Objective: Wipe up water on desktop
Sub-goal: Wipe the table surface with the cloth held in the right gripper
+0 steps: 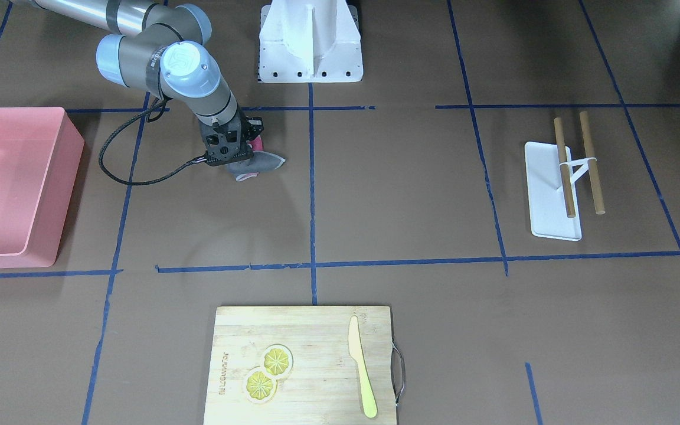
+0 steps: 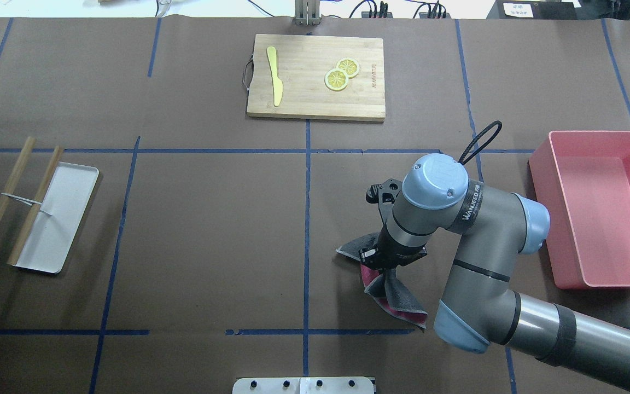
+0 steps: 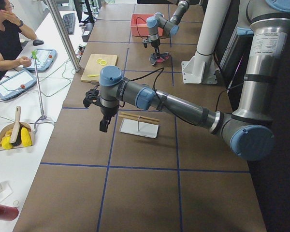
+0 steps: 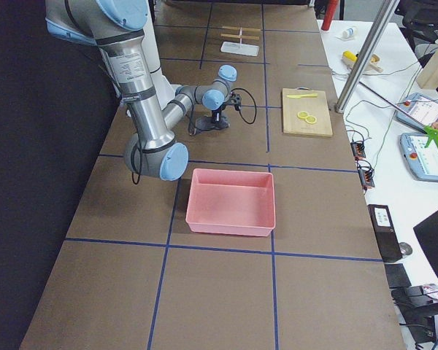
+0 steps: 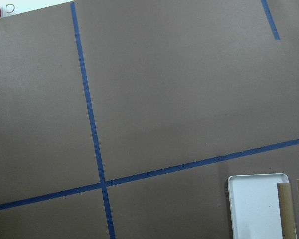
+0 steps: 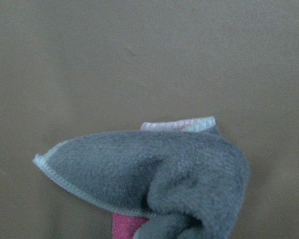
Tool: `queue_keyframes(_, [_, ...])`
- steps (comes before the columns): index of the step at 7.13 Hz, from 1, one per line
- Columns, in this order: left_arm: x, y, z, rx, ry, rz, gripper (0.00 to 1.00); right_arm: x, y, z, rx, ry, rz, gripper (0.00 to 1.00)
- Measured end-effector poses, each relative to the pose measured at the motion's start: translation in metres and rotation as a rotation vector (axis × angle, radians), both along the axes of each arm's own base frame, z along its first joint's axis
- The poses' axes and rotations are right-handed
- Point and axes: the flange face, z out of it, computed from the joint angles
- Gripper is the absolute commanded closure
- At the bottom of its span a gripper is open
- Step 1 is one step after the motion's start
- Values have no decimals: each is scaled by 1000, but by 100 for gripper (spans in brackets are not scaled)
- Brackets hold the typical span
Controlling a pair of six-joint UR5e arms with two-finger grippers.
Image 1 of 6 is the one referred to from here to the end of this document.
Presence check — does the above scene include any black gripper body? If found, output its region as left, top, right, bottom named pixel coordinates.
left=240, top=116, right=264, bottom=143

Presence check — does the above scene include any grey microfibre cloth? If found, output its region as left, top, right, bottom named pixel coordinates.
left=225, top=136, right=286, bottom=181

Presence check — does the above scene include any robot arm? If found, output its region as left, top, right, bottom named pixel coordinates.
left=29, top=1, right=263, bottom=143

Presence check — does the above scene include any lemon slice upper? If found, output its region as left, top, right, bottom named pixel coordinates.
left=261, top=344, right=293, bottom=380

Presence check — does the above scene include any lemon slice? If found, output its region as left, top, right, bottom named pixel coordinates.
left=261, top=344, right=293, bottom=380
left=244, top=368, right=278, bottom=404

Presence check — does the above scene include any pink plastic bin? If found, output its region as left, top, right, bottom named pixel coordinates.
left=0, top=106, right=84, bottom=269

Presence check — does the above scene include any lemon slice lower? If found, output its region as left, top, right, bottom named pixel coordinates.
left=244, top=368, right=278, bottom=404

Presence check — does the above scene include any bamboo cutting board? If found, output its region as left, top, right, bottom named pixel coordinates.
left=202, top=306, right=399, bottom=424

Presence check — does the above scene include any yellow plastic knife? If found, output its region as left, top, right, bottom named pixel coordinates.
left=348, top=315, right=378, bottom=418

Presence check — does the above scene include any white rack tray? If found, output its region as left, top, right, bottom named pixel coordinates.
left=524, top=142, right=582, bottom=240

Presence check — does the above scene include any wooden rod near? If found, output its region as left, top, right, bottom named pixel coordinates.
left=553, top=117, right=577, bottom=220

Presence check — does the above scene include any wooden rod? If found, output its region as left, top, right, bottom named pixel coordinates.
left=578, top=111, right=606, bottom=215
left=553, top=117, right=577, bottom=220

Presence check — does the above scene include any wooden rod far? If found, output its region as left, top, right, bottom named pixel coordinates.
left=578, top=111, right=606, bottom=215

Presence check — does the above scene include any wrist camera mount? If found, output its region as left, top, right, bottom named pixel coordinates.
left=199, top=110, right=253, bottom=166

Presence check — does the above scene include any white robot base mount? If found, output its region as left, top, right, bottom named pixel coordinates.
left=257, top=1, right=364, bottom=84

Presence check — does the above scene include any braided black cable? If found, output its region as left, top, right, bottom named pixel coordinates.
left=99, top=97, right=210, bottom=187

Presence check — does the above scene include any white wire rack stand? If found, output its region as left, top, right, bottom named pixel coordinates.
left=559, top=157, right=597, bottom=186

